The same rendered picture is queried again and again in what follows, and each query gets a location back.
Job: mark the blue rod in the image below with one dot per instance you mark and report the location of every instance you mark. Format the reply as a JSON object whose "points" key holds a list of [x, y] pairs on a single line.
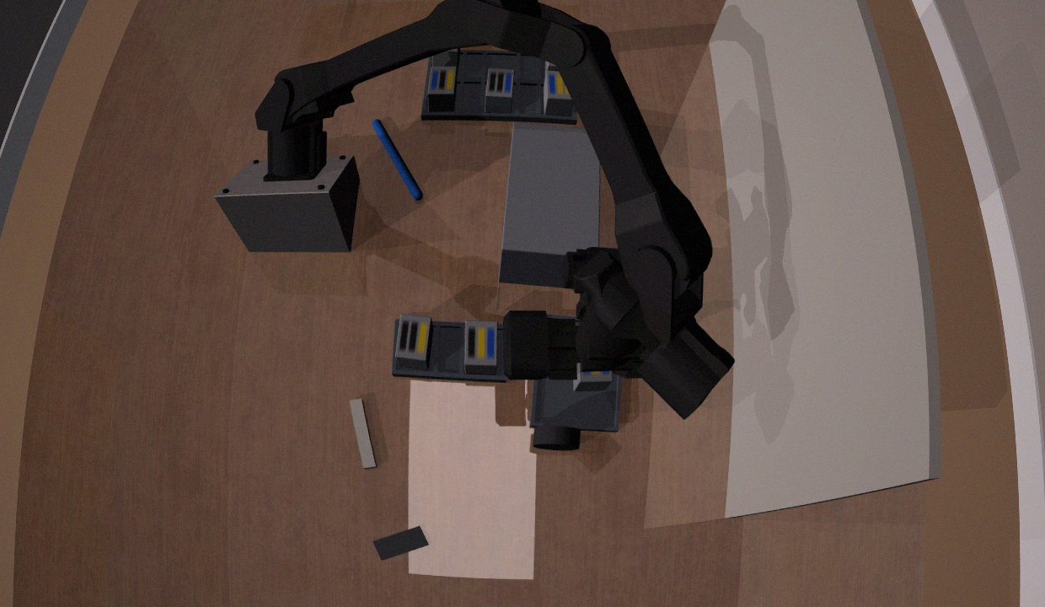
{"points": [[399, 162]]}

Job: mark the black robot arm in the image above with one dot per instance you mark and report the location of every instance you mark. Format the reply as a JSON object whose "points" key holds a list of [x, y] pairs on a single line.
{"points": [[645, 292]]}

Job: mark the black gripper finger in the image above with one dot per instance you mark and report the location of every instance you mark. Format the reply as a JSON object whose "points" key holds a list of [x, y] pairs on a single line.
{"points": [[558, 325], [629, 374]]}

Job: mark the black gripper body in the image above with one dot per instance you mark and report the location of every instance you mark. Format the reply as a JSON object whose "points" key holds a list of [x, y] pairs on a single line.
{"points": [[529, 351]]}

